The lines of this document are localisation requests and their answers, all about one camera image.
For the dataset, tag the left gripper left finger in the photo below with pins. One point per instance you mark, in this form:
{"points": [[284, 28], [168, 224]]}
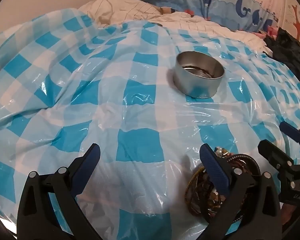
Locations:
{"points": [[36, 218]]}

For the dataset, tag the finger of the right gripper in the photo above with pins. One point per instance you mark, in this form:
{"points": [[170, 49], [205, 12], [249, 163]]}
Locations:
{"points": [[290, 131], [277, 158]]}

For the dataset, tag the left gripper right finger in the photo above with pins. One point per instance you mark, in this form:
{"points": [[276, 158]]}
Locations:
{"points": [[251, 209]]}

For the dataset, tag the pile of mixed jewelry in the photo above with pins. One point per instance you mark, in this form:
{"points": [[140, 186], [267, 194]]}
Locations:
{"points": [[201, 197]]}

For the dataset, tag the black clothing pile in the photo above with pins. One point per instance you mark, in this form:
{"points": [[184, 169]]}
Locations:
{"points": [[285, 49]]}

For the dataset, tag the white cabinet with tree decal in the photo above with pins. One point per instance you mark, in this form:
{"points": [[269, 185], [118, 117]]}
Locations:
{"points": [[291, 18]]}

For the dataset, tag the round silver metal tin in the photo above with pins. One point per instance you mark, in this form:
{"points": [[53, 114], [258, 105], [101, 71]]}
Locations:
{"points": [[197, 75]]}

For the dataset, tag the blue white checkered plastic cloth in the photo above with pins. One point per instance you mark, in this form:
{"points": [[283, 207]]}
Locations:
{"points": [[66, 83]]}

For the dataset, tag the white striped duvet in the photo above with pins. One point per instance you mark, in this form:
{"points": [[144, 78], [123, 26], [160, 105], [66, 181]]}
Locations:
{"points": [[108, 12]]}

